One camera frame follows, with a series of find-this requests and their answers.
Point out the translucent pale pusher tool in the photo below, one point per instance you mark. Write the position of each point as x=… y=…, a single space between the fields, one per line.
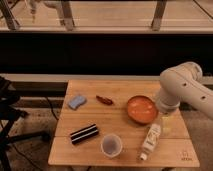
x=166 y=124

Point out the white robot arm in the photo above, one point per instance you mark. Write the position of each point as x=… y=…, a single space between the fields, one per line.
x=181 y=84

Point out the white squeeze bottle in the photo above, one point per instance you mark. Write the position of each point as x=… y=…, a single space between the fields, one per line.
x=150 y=141

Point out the orange bowl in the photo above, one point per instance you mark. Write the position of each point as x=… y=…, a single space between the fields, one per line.
x=141 y=109

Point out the clear plastic cup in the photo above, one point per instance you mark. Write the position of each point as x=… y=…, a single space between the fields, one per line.
x=111 y=145

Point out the red chili pepper toy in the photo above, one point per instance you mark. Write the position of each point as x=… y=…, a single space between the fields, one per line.
x=104 y=100

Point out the blue sponge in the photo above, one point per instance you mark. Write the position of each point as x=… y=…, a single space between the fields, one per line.
x=77 y=101

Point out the black stand at left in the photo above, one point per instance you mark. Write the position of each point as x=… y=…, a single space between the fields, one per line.
x=8 y=113

